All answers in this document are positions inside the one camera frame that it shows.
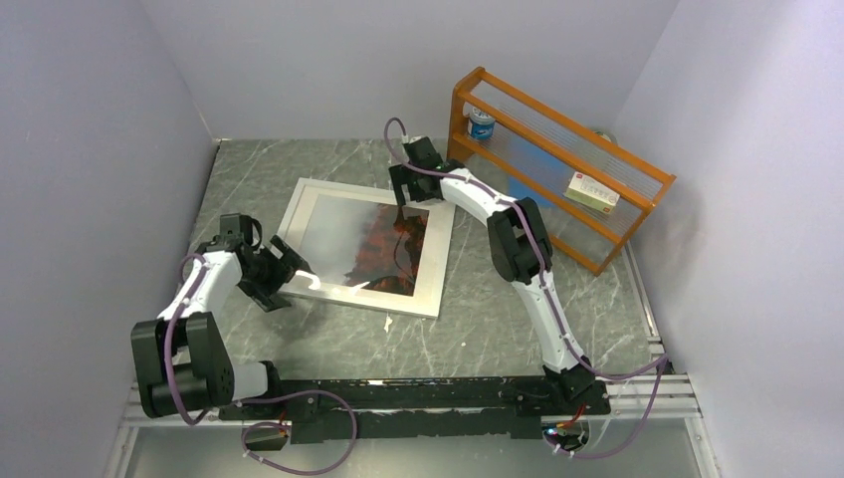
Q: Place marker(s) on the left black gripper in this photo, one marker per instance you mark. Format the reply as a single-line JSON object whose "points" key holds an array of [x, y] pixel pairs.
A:
{"points": [[285, 268]]}

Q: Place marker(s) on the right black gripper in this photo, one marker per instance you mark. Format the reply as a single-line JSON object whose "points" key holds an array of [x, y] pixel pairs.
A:
{"points": [[401, 175]]}

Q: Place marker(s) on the white picture frame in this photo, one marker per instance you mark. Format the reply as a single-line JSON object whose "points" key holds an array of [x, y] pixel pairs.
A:
{"points": [[369, 251]]}

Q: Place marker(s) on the red autumn photo print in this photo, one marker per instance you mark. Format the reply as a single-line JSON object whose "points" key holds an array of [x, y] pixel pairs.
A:
{"points": [[370, 245]]}

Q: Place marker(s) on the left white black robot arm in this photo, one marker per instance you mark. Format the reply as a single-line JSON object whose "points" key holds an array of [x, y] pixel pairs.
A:
{"points": [[181, 363]]}

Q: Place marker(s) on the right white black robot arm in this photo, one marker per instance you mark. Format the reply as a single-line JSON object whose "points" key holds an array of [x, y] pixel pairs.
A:
{"points": [[520, 251]]}

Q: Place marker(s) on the blue white can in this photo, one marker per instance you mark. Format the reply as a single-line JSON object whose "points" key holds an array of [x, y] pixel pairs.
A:
{"points": [[481, 125]]}

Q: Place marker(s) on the blue paper sheet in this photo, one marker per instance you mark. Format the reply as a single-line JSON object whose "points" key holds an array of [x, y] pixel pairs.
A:
{"points": [[539, 166]]}

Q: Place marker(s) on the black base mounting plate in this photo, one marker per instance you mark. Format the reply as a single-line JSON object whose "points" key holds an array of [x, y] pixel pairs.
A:
{"points": [[332, 409]]}

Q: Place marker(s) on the small cream red box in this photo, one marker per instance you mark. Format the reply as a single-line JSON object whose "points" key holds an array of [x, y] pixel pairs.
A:
{"points": [[589, 192]]}

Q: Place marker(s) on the orange wooden shelf rack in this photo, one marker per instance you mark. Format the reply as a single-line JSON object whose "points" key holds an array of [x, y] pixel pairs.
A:
{"points": [[593, 239]]}

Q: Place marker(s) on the tape roll behind shelf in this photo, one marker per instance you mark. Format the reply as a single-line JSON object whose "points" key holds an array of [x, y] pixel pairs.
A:
{"points": [[606, 135]]}

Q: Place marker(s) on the aluminium rail frame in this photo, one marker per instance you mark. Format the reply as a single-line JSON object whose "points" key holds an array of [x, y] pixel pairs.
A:
{"points": [[658, 393]]}

